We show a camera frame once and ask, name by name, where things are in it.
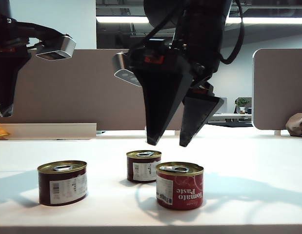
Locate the red tomato paste can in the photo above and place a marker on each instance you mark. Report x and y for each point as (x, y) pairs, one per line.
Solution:
(185, 192)

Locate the green potted plant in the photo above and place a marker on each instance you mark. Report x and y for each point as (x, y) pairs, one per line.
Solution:
(242, 103)

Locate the dark red can barcode label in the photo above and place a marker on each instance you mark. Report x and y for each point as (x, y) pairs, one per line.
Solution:
(65, 187)

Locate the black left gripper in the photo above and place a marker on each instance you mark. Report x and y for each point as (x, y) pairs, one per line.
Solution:
(9, 34)

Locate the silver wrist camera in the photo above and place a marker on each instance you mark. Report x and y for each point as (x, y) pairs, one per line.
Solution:
(124, 73)
(59, 50)

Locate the brown desk partition white edge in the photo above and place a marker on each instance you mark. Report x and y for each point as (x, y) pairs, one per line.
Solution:
(280, 85)

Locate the white office desk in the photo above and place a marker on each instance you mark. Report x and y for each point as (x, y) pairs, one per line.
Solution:
(233, 117)

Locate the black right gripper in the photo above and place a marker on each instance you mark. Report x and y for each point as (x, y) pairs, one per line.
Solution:
(199, 63)

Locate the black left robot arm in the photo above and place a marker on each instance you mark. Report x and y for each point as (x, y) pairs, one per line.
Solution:
(2, 7)

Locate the long ceiling light strip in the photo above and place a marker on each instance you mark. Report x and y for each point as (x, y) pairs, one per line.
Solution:
(116, 19)

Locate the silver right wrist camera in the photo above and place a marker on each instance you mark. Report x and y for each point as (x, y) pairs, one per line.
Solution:
(124, 73)

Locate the wide brown desk partition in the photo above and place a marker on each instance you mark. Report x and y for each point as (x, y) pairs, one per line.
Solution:
(80, 92)

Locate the white partition foot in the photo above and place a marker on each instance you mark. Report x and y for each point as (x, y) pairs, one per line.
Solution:
(277, 132)
(177, 132)

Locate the orange object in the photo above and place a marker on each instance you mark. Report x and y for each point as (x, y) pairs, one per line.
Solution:
(0, 131)

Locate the brown bag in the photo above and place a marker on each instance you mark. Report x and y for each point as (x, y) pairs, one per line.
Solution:
(295, 125)

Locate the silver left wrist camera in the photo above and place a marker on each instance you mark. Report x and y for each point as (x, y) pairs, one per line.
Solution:
(59, 50)

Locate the dark red can white label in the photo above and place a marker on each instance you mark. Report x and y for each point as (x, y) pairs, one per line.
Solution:
(141, 168)

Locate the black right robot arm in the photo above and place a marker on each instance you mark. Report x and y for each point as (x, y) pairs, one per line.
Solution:
(202, 22)

